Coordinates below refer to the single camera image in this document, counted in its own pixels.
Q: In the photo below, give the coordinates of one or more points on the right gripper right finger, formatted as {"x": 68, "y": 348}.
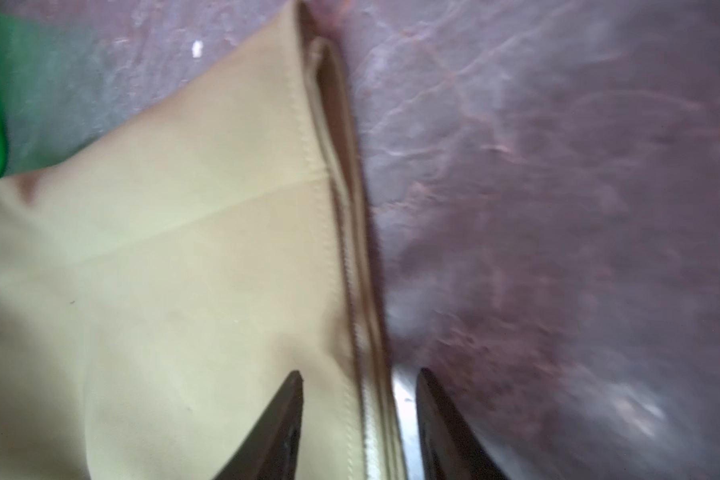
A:
{"x": 449, "y": 448}

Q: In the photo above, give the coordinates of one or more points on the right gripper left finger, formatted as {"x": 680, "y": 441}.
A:
{"x": 270, "y": 450}

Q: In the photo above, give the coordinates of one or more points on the olive green garment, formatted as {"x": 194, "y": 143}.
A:
{"x": 157, "y": 287}

